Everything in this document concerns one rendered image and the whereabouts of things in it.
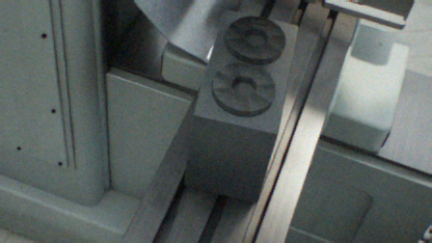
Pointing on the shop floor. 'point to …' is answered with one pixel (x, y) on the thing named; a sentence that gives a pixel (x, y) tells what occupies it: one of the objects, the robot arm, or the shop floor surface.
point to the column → (59, 92)
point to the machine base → (64, 215)
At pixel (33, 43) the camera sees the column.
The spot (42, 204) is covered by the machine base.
